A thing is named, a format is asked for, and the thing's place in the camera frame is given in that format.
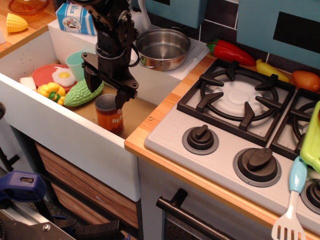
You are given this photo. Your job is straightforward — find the mint green plastic cup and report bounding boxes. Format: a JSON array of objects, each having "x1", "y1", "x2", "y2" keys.
[{"x1": 65, "y1": 51, "x2": 94, "y2": 82}]

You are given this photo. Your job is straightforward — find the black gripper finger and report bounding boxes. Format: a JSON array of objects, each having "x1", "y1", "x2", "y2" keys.
[
  {"x1": 115, "y1": 88, "x2": 132, "y2": 109},
  {"x1": 84, "y1": 67, "x2": 102, "y2": 93}
]

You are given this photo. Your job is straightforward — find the green plastic container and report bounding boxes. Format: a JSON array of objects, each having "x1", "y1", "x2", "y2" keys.
[{"x1": 300, "y1": 101, "x2": 320, "y2": 173}]

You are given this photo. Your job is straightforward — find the grey toy stove top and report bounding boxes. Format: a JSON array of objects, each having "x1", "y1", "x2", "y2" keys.
[{"x1": 144, "y1": 58, "x2": 320, "y2": 230}]

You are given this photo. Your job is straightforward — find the red toy chili pepper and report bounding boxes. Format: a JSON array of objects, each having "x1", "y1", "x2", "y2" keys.
[{"x1": 206, "y1": 38, "x2": 256, "y2": 66}]

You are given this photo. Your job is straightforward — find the blue white toy spatula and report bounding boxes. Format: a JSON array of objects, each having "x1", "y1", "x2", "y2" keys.
[{"x1": 271, "y1": 156, "x2": 308, "y2": 240}]

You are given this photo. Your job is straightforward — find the orange transparent bowl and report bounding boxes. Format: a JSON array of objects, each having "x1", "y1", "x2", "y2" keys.
[{"x1": 8, "y1": 0, "x2": 50, "y2": 16}]

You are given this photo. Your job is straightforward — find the toy fried egg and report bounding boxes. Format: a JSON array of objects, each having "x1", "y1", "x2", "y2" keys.
[{"x1": 51, "y1": 68, "x2": 76, "y2": 87}]

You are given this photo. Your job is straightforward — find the green toy bitter melon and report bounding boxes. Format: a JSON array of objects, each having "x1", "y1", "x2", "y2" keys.
[{"x1": 64, "y1": 79, "x2": 104, "y2": 107}]

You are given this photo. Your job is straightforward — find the yellow toy corn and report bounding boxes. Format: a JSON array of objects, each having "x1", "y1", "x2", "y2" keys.
[{"x1": 6, "y1": 13, "x2": 29, "y2": 33}]

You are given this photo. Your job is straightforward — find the toy milk carton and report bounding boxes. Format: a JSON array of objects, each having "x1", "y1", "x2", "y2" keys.
[{"x1": 55, "y1": 2, "x2": 97, "y2": 36}]

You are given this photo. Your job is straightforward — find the orange toy beans can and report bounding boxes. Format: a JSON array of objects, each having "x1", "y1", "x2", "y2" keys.
[{"x1": 94, "y1": 93, "x2": 124, "y2": 135}]

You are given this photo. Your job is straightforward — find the black stove grate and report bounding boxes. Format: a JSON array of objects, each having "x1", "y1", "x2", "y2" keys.
[
  {"x1": 177, "y1": 59, "x2": 295, "y2": 147},
  {"x1": 270, "y1": 88, "x2": 320, "y2": 160}
]

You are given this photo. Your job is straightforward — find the black stove grate left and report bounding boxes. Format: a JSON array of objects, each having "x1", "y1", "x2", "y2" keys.
[{"x1": 177, "y1": 59, "x2": 295, "y2": 147}]

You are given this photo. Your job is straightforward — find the black stove knob left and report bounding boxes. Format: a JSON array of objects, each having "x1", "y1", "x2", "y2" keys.
[{"x1": 182, "y1": 124, "x2": 219, "y2": 156}]

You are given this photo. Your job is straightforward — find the blue clamp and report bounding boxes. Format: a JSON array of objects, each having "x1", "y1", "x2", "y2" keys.
[{"x1": 0, "y1": 170, "x2": 47, "y2": 202}]

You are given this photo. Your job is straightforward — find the black stove knob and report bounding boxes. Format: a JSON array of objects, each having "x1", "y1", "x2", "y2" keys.
[
  {"x1": 233, "y1": 148, "x2": 282, "y2": 188},
  {"x1": 300, "y1": 178, "x2": 320, "y2": 215},
  {"x1": 182, "y1": 124, "x2": 219, "y2": 156}
]

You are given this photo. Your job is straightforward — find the grey toy faucet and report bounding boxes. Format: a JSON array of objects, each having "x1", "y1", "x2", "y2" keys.
[{"x1": 127, "y1": 0, "x2": 151, "y2": 34}]

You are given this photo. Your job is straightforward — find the yellow toy bell pepper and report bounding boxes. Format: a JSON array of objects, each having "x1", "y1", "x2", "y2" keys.
[{"x1": 36, "y1": 82, "x2": 66, "y2": 106}]

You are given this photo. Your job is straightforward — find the stainless steel pot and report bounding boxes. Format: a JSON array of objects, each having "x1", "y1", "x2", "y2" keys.
[{"x1": 136, "y1": 28, "x2": 191, "y2": 72}]

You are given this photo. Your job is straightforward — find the wooden drawer front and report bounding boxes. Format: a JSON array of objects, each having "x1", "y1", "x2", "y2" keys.
[{"x1": 35, "y1": 143, "x2": 139, "y2": 232}]

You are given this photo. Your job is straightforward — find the red plastic plate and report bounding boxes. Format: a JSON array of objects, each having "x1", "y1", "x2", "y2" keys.
[{"x1": 32, "y1": 64, "x2": 78, "y2": 92}]

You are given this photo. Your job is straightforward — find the white toy sink basin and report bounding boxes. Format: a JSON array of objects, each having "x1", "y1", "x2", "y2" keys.
[{"x1": 0, "y1": 19, "x2": 210, "y2": 203}]

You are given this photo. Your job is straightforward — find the black stove grate right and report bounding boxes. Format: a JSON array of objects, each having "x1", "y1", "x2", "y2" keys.
[{"x1": 270, "y1": 88, "x2": 320, "y2": 160}]

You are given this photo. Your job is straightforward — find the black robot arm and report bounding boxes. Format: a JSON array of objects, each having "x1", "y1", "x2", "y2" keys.
[{"x1": 75, "y1": 0, "x2": 139, "y2": 109}]

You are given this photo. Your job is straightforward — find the white toy block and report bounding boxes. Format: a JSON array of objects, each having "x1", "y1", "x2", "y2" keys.
[{"x1": 19, "y1": 77, "x2": 37, "y2": 91}]

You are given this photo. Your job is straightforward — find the black oven door handle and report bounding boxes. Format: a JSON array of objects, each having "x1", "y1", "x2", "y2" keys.
[{"x1": 156, "y1": 188, "x2": 234, "y2": 240}]

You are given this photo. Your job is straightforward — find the black stove knob middle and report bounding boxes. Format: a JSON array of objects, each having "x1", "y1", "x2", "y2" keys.
[{"x1": 233, "y1": 148, "x2": 282, "y2": 188}]

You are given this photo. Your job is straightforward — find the black stove knob right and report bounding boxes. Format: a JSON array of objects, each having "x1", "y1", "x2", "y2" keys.
[{"x1": 300, "y1": 178, "x2": 320, "y2": 215}]

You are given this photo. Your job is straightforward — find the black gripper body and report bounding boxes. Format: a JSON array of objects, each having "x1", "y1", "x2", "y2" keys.
[{"x1": 81, "y1": 51, "x2": 139, "y2": 99}]

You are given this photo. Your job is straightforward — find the orange toy vegetable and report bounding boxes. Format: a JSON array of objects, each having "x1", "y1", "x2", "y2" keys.
[{"x1": 292, "y1": 70, "x2": 320, "y2": 92}]

